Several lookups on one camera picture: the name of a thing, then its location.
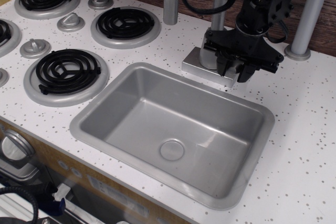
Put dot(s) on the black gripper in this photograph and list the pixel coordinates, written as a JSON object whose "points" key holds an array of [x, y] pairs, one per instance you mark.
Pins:
{"points": [[244, 43]]}

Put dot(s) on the grey faucet lever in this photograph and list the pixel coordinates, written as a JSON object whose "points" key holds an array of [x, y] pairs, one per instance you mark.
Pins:
{"points": [[235, 68]]}

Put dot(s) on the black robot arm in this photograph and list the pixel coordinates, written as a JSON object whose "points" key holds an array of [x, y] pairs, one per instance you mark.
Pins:
{"points": [[258, 12]]}

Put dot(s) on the grey toy faucet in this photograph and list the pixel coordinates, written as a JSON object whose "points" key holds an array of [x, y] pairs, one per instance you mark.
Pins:
{"points": [[201, 61]]}

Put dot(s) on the grey support pole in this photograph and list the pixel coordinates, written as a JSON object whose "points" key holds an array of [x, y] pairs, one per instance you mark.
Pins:
{"points": [[299, 50]]}

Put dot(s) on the grey toy sink basin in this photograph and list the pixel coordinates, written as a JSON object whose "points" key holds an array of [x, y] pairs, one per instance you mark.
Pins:
{"points": [[200, 141]]}

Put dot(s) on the back right stove burner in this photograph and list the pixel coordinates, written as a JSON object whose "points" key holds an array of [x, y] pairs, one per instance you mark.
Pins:
{"points": [[125, 28]]}

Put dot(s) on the grey stove knob top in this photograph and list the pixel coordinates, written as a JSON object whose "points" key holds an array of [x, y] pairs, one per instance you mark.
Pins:
{"points": [[100, 4]]}

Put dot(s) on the grey stove knob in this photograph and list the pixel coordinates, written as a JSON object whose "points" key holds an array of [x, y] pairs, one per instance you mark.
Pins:
{"points": [[70, 23], [100, 4], [35, 48]]}

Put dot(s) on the grey stove knob middle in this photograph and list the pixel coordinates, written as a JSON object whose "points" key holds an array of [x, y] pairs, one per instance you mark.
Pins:
{"points": [[70, 23]]}

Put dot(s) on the front right stove burner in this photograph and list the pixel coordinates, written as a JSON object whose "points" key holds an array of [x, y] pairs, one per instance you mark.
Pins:
{"points": [[66, 77]]}

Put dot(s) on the grey stove knob lower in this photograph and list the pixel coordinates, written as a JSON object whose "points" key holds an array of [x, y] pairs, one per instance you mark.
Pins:
{"points": [[35, 48]]}

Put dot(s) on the back left stove burner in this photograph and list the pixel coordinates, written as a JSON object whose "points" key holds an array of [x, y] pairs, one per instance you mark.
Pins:
{"points": [[44, 9]]}

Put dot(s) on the left edge stove burner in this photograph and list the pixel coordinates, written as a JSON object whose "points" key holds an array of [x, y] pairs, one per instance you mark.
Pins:
{"points": [[10, 36]]}

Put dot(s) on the grey stove knob edge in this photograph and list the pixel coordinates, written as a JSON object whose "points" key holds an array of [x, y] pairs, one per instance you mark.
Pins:
{"points": [[4, 77]]}

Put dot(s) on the grey round oven dial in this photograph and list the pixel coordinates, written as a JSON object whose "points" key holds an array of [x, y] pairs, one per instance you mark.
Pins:
{"points": [[15, 149]]}

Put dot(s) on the blue clamp handle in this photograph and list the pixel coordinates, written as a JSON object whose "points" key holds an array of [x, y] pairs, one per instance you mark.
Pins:
{"points": [[58, 208]]}

